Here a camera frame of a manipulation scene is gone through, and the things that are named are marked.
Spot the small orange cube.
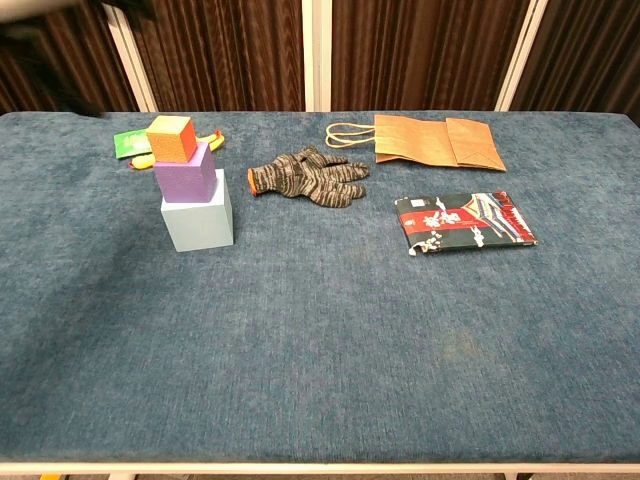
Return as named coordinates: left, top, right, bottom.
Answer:
left=145, top=115, right=198, bottom=165

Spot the light blue block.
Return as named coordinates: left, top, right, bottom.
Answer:
left=160, top=168, right=235, bottom=253

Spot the brown curtain partition panel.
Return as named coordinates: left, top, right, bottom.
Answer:
left=0, top=0, right=159, bottom=115
left=494, top=0, right=640, bottom=126
left=122, top=0, right=317, bottom=113
left=315, top=0, right=549, bottom=113

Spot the grey striped knit glove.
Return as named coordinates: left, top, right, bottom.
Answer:
left=246, top=145, right=370, bottom=210

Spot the green foil packet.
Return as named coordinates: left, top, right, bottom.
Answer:
left=113, top=128, right=154, bottom=160

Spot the yellow rubber chicken toy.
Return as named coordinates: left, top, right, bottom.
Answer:
left=128, top=129, right=226, bottom=172

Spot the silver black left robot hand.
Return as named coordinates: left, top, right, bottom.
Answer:
left=0, top=0, right=156, bottom=119

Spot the medium purple cube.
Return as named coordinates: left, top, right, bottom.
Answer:
left=153, top=141, right=218, bottom=204

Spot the dark patterned folded packet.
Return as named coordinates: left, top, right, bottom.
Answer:
left=393, top=190, right=539, bottom=258

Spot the brown paper bag with handles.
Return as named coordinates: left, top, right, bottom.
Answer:
left=325, top=114, right=508, bottom=173

